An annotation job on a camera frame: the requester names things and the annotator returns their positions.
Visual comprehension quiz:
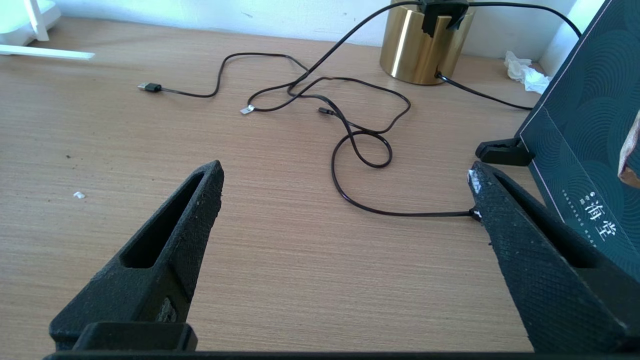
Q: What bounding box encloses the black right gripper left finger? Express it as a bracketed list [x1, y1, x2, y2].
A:
[49, 160, 225, 350]

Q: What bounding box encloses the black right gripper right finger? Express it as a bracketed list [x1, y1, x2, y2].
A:
[467, 161, 640, 354]

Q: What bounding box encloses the white router with four antennas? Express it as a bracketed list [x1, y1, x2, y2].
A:
[0, 0, 96, 61]

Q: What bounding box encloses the black clip stand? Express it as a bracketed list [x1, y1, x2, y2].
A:
[475, 137, 535, 167]

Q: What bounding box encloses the dark teal patterned board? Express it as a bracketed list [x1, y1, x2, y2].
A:
[517, 0, 640, 281]

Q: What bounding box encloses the crumpled white tissue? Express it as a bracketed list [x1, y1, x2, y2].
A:
[504, 51, 551, 95]

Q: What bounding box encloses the brass desk lamp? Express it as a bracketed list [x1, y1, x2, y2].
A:
[379, 0, 476, 86]

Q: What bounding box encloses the black lamp power cable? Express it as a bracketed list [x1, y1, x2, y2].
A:
[240, 0, 583, 221]

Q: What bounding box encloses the thin black USB cable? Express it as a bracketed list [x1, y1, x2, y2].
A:
[137, 52, 412, 168]

